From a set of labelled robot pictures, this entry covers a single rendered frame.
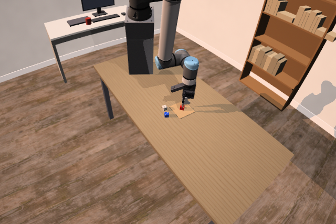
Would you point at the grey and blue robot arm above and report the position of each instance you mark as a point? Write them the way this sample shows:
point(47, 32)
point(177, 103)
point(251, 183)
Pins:
point(139, 11)

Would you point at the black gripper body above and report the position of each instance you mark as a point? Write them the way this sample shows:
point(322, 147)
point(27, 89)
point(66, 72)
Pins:
point(189, 91)

